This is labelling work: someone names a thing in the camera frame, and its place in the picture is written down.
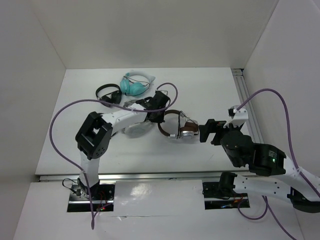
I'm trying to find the brown silver headphones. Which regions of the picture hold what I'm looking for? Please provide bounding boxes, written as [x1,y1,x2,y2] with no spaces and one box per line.
[157,109,200,139]

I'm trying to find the black headphone cable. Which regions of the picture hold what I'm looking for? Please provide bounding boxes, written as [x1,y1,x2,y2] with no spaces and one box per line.
[174,111,191,140]

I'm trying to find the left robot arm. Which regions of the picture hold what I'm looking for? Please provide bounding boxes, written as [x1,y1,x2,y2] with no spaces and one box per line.
[75,91,170,200]

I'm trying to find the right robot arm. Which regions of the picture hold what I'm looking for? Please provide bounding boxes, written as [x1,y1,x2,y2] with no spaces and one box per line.
[199,119,320,214]

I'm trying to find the teal cat-ear headphones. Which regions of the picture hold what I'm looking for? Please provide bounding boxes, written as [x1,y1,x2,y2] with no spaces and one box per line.
[119,70,156,97]

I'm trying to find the black headphones upper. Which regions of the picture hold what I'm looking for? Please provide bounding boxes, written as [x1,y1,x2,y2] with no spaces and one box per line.
[95,83,122,108]

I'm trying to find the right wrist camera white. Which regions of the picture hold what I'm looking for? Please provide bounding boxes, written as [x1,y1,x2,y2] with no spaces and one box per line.
[223,105,249,129]

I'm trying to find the aluminium rail front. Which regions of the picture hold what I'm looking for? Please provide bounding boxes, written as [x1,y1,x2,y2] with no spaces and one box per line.
[39,171,221,182]

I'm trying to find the aluminium rail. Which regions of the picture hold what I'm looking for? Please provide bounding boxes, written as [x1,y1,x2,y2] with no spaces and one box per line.
[39,171,221,182]
[231,67,265,143]

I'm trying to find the aluminium rail right side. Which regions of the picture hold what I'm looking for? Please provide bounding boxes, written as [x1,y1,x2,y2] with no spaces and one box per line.
[231,67,265,143]

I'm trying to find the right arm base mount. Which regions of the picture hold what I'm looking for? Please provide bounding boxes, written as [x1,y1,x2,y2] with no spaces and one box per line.
[202,181,250,210]

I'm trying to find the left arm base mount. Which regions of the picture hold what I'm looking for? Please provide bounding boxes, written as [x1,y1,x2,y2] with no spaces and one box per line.
[62,177,117,213]

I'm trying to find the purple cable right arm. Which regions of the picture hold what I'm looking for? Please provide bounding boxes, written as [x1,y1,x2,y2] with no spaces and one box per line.
[236,88,320,240]

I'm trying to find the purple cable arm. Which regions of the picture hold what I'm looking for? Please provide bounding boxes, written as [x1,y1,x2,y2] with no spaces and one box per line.
[236,88,320,240]
[49,83,180,230]

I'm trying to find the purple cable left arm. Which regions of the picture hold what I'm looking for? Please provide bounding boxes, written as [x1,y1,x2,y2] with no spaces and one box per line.
[49,83,180,230]

